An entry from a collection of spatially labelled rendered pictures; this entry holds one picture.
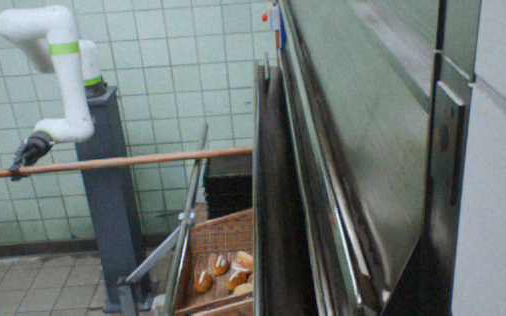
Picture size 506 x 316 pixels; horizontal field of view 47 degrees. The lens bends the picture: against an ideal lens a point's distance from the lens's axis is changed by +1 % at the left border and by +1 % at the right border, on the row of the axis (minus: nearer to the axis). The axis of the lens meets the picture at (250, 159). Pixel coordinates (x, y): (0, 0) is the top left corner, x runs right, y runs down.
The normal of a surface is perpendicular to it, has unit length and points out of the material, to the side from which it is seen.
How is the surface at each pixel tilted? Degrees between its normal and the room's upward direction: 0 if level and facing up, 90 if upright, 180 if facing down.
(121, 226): 90
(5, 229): 90
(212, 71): 90
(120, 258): 90
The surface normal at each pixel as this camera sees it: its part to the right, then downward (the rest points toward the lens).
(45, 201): 0.00, 0.44
